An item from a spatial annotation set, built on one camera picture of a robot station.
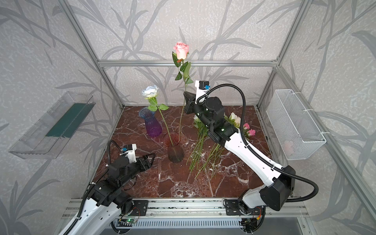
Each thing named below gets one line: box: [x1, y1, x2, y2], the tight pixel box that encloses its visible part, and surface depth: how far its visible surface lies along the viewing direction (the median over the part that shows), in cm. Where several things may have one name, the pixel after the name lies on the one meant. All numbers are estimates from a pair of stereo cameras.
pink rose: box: [171, 42, 194, 142], surface depth 55 cm
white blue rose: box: [141, 85, 175, 147], surface depth 70 cm
